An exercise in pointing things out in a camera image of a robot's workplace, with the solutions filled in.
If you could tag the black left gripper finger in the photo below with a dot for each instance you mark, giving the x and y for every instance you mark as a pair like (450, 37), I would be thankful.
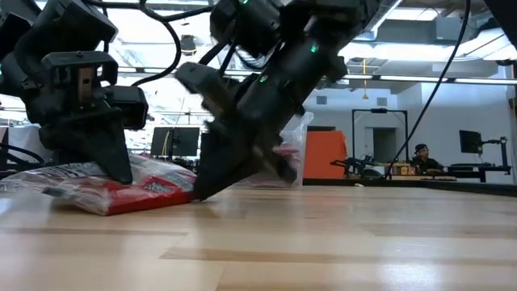
(101, 145)

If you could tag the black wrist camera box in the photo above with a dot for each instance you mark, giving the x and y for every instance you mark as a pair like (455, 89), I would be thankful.
(129, 107)
(250, 24)

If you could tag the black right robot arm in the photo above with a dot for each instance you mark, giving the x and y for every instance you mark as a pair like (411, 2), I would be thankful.
(331, 16)

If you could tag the clear plastic bin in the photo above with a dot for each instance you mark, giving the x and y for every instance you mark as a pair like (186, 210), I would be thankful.
(302, 129)

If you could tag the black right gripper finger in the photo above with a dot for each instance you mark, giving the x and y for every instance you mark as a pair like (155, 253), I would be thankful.
(280, 161)
(226, 157)

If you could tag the yellow box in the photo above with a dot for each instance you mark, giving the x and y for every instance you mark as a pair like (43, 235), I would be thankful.
(400, 168)

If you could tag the black computer monitor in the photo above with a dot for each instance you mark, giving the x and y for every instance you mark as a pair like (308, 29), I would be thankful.
(175, 141)

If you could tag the long led light bar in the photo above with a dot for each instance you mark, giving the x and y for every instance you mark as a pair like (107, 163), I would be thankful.
(412, 78)

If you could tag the black ceiling device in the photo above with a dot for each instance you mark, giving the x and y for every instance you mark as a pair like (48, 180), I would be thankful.
(187, 44)

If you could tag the orange panel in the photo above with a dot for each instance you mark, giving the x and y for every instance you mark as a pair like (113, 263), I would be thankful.
(325, 153)

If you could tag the small black monitor on arm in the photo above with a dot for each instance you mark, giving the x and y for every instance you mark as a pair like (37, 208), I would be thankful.
(470, 141)

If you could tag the black desk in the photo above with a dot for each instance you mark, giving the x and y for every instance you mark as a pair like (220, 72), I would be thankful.
(476, 167)

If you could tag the black table edge rail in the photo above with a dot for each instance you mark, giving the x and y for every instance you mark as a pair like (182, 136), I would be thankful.
(444, 186)

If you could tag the smooth silver ceiling duct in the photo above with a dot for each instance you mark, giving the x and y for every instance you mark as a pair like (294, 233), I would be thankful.
(383, 12)

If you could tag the black desk equipment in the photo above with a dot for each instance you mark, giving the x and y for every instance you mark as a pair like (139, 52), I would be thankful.
(355, 165)

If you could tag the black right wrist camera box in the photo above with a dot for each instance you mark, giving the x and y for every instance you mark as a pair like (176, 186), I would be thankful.
(250, 24)

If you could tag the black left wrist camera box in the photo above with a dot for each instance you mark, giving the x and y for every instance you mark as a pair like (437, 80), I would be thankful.
(129, 107)

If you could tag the person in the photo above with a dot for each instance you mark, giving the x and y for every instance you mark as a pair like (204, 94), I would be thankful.
(424, 163)

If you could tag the black frame stand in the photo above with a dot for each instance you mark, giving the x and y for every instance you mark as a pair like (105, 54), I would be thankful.
(379, 110)

